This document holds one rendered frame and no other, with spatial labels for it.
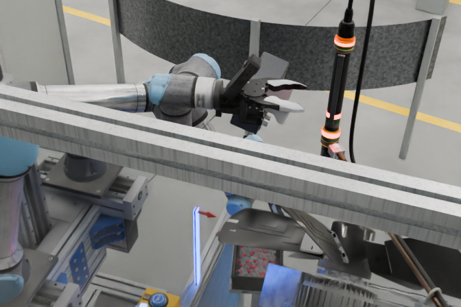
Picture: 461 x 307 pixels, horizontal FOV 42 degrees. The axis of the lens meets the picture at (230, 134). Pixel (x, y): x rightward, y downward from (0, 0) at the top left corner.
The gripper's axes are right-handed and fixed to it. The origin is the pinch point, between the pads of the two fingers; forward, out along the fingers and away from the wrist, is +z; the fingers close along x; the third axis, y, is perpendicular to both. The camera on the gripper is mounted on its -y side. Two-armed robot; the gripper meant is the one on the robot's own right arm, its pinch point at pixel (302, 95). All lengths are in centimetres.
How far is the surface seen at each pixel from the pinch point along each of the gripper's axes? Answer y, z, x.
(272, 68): 42, -12, -79
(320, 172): -40, 3, 72
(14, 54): 84, -150, -137
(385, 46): 84, 41, -182
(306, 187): -39, 2, 74
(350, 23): -19.4, 8.3, 0.8
